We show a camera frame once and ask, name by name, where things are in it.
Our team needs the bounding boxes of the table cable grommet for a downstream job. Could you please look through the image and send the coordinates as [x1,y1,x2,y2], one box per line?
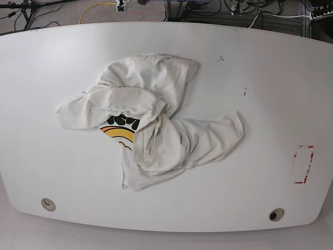
[268,208,285,222]
[41,198,56,212]

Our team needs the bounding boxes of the black tripod stand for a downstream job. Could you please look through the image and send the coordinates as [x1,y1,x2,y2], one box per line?
[1,0,75,31]

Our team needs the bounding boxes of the white power strip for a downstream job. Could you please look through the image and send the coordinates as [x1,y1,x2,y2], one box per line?
[309,8,332,20]

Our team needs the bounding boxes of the red tape rectangle marking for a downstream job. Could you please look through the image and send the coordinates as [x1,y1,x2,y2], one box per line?
[290,145,314,184]

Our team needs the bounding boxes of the left table cable grommet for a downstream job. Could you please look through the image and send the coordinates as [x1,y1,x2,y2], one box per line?
[41,198,56,212]

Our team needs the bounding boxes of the aluminium frame rack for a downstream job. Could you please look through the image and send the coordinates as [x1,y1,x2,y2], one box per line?
[163,1,312,38]

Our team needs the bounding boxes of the right table cable grommet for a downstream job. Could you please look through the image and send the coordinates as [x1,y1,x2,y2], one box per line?
[268,208,285,222]

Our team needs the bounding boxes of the yellow cable on floor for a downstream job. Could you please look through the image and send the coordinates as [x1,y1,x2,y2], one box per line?
[79,3,117,24]

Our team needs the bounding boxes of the white graphic T-shirt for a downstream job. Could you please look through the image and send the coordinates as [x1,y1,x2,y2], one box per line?
[56,54,245,191]

